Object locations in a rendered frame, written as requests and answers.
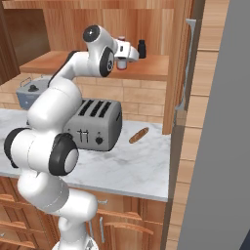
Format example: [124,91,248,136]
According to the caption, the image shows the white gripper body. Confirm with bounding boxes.
[124,42,141,63]

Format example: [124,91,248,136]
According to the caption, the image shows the black shaker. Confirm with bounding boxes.
[137,39,147,60]

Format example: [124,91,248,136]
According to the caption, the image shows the dark wooden cabinet door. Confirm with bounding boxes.
[0,1,21,86]

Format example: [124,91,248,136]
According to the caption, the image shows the wooden base cabinet door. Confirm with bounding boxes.
[85,210,166,250]

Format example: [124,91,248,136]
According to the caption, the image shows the grey four-slot toaster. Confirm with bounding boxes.
[62,99,124,152]

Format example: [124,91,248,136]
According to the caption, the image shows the brown baguette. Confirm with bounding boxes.
[128,126,150,145]

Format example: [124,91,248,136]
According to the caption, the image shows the grey pot lid, black knob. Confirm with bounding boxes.
[17,77,51,96]

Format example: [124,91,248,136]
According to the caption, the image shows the grey pot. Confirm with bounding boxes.
[16,76,52,110]

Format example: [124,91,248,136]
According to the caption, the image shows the grey fridge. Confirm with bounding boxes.
[176,0,250,250]

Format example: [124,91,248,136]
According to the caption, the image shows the wooden drawer front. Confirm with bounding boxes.
[72,187,168,226]

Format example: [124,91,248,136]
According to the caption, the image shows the wooden drawer stack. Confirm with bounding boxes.
[0,176,62,250]

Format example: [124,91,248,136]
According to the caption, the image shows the open wooden wall cabinet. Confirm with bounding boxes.
[2,0,171,83]

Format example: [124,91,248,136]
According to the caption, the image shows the long grey door handle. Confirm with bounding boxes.
[174,18,197,113]

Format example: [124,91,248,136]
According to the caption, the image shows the silver vertical door handle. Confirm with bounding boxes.
[99,216,105,245]

